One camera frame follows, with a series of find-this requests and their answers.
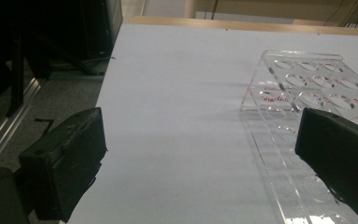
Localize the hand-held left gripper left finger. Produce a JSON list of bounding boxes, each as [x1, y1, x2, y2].
[[18, 106, 108, 223]]

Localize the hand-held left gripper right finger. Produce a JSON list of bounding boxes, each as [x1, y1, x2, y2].
[[294, 106, 358, 224]]

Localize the clear acrylic tube rack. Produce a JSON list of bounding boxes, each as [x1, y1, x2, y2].
[[240, 49, 358, 224]]

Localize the black stand legs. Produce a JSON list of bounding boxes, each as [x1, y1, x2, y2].
[[5, 27, 102, 119]]

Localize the black cabinet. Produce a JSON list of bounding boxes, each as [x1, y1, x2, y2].
[[71, 0, 124, 61]]

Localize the light wooden cabinet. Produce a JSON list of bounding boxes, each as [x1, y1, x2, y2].
[[195, 0, 358, 23]]

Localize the metal floor rail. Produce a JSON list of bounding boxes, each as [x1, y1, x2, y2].
[[0, 77, 45, 171]]

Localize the black hanging cable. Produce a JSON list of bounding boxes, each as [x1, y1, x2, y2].
[[210, 0, 220, 21]]

